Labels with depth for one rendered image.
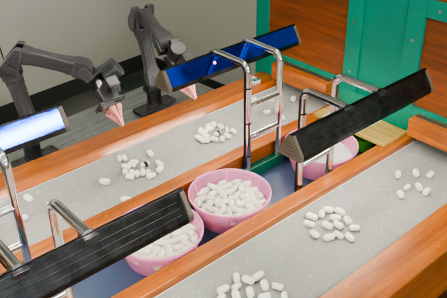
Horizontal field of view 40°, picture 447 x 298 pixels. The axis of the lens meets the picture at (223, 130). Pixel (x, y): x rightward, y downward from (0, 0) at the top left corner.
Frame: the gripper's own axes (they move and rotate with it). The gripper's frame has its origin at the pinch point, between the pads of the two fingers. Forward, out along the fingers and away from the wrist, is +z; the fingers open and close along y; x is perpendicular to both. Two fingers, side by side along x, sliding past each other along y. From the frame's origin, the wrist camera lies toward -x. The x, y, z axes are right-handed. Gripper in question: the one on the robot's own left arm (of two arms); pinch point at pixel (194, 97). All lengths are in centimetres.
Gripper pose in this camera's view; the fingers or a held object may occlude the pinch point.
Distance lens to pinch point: 234.7
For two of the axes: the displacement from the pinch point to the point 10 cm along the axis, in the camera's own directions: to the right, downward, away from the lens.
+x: -4.2, 4.2, 8.0
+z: 5.1, 8.4, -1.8
